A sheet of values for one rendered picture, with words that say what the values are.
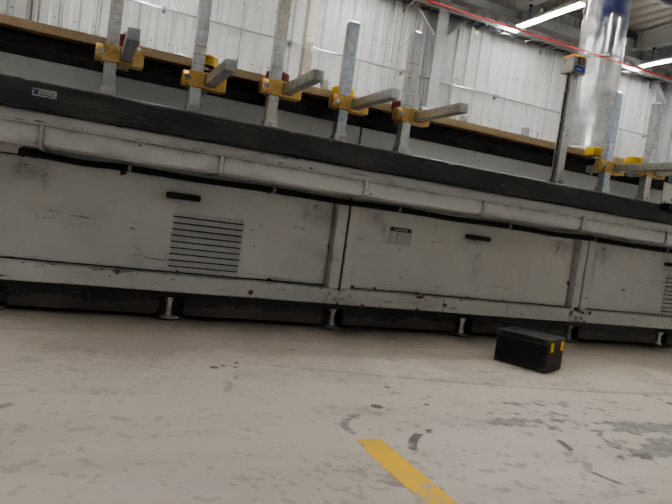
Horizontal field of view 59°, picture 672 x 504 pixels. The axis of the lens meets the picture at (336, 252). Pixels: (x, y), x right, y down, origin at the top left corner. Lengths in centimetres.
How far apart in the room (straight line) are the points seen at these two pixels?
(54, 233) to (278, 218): 77
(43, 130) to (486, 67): 1016
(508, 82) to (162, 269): 1015
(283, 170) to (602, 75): 562
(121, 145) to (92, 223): 35
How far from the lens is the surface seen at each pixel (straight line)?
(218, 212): 219
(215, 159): 196
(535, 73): 1222
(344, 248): 233
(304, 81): 181
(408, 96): 221
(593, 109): 719
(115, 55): 193
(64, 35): 211
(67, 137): 192
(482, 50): 1153
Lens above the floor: 43
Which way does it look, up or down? 3 degrees down
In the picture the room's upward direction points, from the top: 8 degrees clockwise
